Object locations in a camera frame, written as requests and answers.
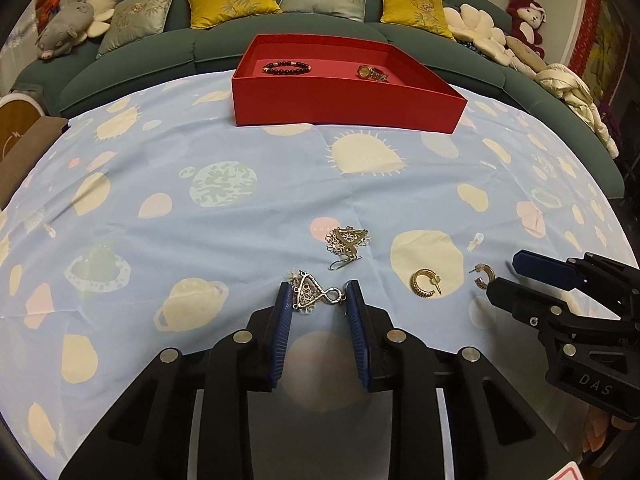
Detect dark green curved headboard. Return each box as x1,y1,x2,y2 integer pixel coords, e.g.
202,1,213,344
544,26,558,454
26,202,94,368
12,0,625,198

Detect cream crumpled blanket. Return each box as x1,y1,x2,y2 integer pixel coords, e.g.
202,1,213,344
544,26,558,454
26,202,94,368
534,63,620,159

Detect gold hoop earring left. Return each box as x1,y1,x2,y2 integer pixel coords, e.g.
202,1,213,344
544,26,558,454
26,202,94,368
409,268,442,298

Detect cream flower-shaped pillow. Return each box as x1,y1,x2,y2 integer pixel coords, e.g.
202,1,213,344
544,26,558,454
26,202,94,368
444,3,511,66

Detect dark beaded bracelet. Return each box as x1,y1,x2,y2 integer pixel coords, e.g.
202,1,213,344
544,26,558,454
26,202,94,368
261,58,313,76

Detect red monkey plush toy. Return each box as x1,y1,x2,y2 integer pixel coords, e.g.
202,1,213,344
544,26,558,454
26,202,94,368
506,0,546,58

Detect gold wristwatch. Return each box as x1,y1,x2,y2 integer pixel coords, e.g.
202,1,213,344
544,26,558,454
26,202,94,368
357,64,388,82

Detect blue planet-print bedsheet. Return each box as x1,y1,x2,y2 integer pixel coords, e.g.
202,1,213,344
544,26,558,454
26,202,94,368
1,73,634,479

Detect yellow embroidered cushion right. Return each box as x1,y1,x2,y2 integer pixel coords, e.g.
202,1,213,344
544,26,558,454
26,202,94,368
380,0,454,41

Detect grey plush animal toy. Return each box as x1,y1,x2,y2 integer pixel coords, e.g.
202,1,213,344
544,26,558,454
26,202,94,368
36,0,94,61

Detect gold hoop earring right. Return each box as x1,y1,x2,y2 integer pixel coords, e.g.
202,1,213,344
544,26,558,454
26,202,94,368
470,263,497,290

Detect grey embroidered cushion left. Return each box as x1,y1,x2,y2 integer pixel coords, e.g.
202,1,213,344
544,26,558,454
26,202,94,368
96,0,172,58

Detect gold hoop earring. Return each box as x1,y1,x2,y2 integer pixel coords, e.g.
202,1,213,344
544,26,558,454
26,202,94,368
470,263,497,290
409,268,442,298

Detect red rectangular tray box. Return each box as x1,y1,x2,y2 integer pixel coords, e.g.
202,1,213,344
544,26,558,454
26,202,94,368
231,34,466,133

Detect brown wooden nightstand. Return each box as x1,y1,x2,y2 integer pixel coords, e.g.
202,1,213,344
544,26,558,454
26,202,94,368
0,92,68,210

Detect silver filigree earring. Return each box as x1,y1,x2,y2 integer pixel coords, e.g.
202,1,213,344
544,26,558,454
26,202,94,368
288,269,346,314
326,226,370,271

